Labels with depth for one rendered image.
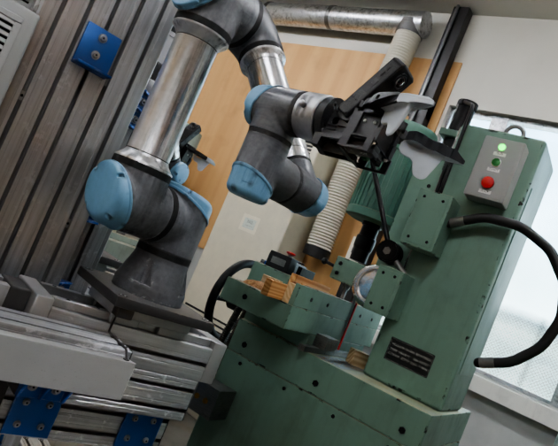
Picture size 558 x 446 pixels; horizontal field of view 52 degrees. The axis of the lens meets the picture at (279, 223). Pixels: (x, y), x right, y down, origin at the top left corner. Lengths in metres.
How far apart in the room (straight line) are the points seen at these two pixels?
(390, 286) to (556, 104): 1.98
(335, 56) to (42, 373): 3.21
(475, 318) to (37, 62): 1.13
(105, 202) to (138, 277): 0.18
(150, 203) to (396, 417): 0.75
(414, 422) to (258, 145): 0.78
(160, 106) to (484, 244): 0.87
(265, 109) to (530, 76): 2.54
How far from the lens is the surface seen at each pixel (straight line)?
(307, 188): 1.00
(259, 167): 0.91
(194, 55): 1.12
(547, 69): 3.36
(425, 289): 1.54
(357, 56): 3.82
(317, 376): 1.50
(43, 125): 1.23
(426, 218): 1.49
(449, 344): 1.51
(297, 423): 1.53
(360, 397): 1.45
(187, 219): 1.16
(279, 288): 1.39
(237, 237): 3.39
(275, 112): 0.92
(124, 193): 1.05
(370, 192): 1.68
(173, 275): 1.17
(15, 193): 1.23
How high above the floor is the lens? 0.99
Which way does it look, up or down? 3 degrees up
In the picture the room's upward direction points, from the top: 23 degrees clockwise
